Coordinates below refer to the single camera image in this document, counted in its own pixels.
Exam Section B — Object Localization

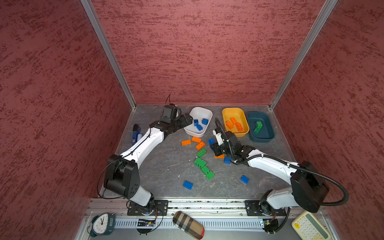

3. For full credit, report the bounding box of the orange lego stack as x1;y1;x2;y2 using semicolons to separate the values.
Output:
236;123;244;132

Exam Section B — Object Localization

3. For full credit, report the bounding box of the green lego small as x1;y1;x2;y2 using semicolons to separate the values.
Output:
256;121;263;128

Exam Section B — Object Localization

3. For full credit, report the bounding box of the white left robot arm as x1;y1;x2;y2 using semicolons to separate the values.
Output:
103;114;193;209

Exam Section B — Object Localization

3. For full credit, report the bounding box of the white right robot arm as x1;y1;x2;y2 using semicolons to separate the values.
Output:
210;129;329;216

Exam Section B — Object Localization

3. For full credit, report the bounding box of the white plastic bin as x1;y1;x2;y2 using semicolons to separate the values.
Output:
184;107;213;138

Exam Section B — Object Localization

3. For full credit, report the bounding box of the yellow plastic bin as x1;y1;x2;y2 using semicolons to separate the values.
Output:
222;107;250;138

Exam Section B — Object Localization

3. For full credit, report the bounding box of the green studded lego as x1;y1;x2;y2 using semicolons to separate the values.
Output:
197;148;207;158

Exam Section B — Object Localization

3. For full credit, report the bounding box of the teal plastic bin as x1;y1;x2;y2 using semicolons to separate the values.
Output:
247;112;275;143

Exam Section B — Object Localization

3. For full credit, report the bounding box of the green lego lowest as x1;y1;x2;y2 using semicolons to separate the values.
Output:
206;172;215;180

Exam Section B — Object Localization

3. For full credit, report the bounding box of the green lego large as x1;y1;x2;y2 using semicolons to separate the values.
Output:
194;158;207;168

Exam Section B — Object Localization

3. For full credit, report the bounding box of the small light blue stapler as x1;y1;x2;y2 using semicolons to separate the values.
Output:
136;134;143;142

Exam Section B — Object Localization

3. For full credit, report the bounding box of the large blue stapler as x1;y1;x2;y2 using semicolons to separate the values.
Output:
132;124;141;146

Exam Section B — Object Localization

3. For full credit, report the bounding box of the plaid glasses case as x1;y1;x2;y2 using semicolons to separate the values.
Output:
173;211;205;240

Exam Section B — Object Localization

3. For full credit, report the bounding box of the yellow calculator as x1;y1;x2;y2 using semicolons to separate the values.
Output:
292;211;332;240

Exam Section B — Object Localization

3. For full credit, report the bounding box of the green analog clock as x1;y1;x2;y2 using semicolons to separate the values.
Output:
89;213;116;238

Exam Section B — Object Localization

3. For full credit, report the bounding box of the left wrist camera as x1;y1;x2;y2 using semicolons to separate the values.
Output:
161;104;182;124

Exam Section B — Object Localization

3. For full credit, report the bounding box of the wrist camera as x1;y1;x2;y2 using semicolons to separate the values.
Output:
161;104;182;124
213;129;224;146

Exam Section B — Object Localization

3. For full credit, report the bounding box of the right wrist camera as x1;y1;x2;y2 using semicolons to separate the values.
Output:
213;129;224;146

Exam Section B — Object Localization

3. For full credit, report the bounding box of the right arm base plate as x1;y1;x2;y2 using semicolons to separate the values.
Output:
245;200;287;217

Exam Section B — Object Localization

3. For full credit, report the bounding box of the aluminium rail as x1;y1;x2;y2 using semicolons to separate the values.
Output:
86;197;326;232

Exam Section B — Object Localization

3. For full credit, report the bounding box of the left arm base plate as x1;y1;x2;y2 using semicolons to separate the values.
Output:
127;200;169;217

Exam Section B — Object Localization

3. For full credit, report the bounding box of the black corrugated cable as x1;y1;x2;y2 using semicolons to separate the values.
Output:
214;117;350;207

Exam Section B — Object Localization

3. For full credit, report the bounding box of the aluminium corner post left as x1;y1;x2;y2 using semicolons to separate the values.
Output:
81;0;137;110

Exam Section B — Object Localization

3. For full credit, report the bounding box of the aluminium corner post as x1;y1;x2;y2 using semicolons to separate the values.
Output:
81;0;137;110
269;0;338;111

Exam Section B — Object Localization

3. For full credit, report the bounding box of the aluminium corner post right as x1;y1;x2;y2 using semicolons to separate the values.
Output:
269;0;338;111

